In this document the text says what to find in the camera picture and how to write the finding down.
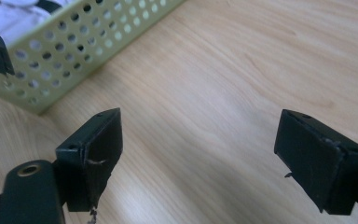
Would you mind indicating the pale green perforated plastic basket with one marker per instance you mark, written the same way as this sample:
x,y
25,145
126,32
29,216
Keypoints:
x,y
40,30

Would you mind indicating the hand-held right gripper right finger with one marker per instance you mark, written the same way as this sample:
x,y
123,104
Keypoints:
x,y
323,161

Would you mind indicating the lilac and white ski glove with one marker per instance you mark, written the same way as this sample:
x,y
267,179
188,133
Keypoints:
x,y
9,18

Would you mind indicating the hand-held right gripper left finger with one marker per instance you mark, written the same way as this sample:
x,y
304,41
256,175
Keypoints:
x,y
90,161

